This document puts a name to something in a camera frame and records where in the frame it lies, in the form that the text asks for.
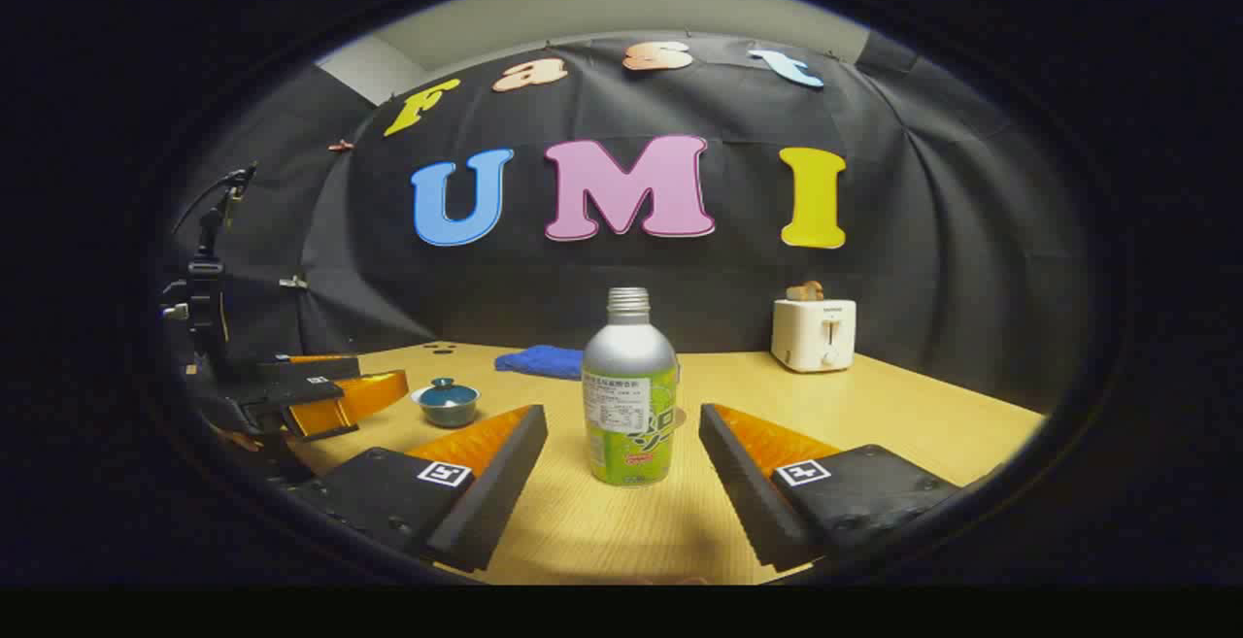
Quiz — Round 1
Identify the blue cloth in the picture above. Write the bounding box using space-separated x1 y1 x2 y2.
494 345 586 381

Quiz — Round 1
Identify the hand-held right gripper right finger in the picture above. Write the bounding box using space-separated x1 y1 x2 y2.
697 402 964 573

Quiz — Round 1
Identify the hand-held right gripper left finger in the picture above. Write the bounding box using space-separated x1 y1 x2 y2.
286 405 550 574

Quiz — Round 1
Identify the black backdrop cloth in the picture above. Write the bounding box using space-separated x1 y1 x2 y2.
165 31 1093 416

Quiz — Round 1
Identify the blue white teacup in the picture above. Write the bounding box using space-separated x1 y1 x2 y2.
411 386 481 428

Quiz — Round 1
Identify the white toaster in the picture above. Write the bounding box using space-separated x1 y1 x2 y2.
771 298 857 373

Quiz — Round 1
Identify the silver green water bottle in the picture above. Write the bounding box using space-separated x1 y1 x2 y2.
581 287 680 487

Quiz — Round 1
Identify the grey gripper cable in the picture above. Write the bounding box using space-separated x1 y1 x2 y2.
173 168 255 234

